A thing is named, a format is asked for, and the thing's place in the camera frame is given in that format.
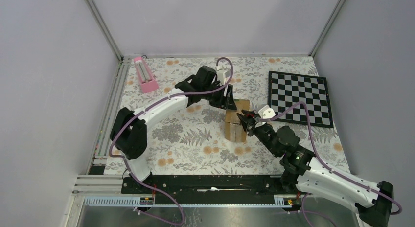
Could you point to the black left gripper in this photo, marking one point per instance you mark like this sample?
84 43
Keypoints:
224 102

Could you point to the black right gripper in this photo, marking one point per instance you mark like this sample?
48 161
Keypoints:
248 122

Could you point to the brown cardboard express box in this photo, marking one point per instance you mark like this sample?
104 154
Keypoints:
234 131

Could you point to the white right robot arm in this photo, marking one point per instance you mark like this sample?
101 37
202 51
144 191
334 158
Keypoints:
304 172

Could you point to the black white checkerboard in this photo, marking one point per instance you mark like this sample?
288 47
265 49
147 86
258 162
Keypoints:
286 89

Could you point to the floral table mat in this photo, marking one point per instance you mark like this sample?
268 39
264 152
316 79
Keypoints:
192 141

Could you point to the pink metronome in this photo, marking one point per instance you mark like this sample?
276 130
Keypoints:
146 78

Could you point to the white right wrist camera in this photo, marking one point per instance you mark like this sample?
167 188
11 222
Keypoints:
264 111

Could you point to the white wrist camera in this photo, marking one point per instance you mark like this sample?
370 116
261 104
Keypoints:
264 111
223 74

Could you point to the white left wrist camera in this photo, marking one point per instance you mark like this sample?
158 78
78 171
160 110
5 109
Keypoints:
223 74

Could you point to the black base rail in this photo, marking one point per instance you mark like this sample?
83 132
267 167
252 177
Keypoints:
225 187

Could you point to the grey slotted cable duct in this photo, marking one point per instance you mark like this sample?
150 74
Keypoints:
147 201

